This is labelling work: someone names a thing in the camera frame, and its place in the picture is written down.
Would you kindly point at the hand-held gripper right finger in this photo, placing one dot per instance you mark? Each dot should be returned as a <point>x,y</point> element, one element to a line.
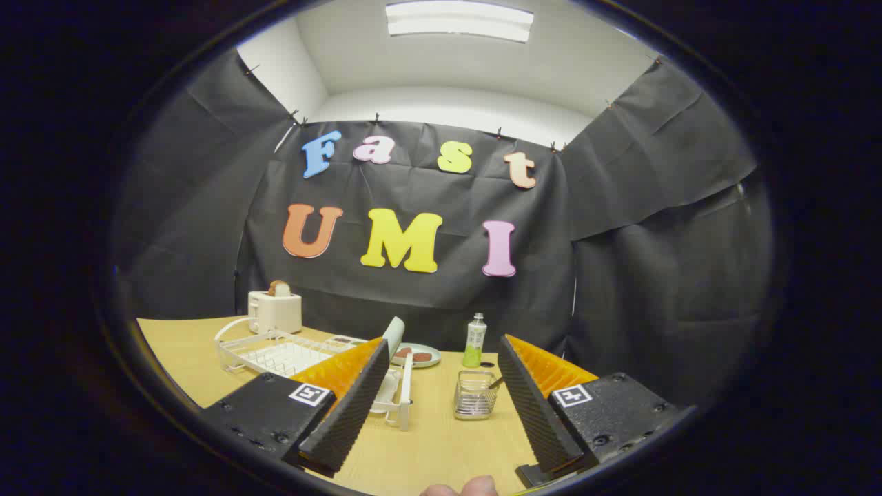
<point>537,413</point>

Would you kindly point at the small divided sauce dish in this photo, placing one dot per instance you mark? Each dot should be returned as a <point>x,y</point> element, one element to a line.
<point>344,341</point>

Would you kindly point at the black backdrop cloth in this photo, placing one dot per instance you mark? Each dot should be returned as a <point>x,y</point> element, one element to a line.
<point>413,303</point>

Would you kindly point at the brown bread slice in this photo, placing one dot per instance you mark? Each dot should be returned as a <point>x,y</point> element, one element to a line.
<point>279,288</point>

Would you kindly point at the green drink bottle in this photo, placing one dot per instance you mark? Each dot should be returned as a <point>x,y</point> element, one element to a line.
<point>474,341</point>

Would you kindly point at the ceiling light panel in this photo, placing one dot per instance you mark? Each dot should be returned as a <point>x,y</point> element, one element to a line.
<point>458,21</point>

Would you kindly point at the brown meat pieces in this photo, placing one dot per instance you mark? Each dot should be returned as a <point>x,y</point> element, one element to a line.
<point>420,357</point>

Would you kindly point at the pale green plate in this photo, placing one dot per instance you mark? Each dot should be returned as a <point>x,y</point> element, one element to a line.
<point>395,334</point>

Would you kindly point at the pale plate with food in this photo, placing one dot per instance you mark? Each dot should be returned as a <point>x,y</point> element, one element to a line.
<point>431,363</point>

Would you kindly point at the white toaster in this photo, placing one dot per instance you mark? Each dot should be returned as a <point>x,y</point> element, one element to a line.
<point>275,313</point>

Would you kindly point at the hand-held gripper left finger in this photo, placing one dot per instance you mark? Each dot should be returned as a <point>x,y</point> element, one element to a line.
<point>348,413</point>

